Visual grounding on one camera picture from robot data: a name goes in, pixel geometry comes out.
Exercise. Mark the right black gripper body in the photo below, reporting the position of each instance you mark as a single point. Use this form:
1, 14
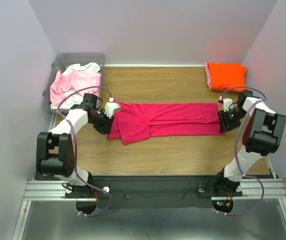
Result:
231, 117

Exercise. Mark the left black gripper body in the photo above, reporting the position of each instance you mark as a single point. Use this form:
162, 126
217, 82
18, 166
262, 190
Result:
101, 122

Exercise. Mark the magenta t shirt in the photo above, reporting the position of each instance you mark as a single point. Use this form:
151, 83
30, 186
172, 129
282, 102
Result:
136, 122

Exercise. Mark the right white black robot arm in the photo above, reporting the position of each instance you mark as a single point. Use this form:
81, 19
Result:
260, 131

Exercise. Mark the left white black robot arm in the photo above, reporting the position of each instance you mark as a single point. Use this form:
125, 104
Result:
56, 149

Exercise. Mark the white t shirt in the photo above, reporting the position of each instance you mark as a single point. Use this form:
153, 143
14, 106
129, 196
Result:
74, 98

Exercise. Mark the folded orange t shirt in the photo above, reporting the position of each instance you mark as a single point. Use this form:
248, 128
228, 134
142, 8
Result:
227, 75

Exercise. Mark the folded pink t shirt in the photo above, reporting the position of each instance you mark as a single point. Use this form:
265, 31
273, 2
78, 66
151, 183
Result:
208, 74

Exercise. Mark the clear plastic bin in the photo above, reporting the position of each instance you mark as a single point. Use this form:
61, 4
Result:
64, 60

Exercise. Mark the small circuit board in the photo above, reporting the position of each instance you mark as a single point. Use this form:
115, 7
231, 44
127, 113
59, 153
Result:
224, 205

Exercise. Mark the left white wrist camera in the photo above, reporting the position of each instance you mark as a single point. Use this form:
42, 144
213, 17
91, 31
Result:
111, 108

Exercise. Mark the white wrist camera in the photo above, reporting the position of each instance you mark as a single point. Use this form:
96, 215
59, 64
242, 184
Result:
227, 103
111, 108

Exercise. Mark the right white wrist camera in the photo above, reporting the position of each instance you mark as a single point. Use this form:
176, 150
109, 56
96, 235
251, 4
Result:
227, 103

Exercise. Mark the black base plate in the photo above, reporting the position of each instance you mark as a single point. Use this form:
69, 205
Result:
144, 192

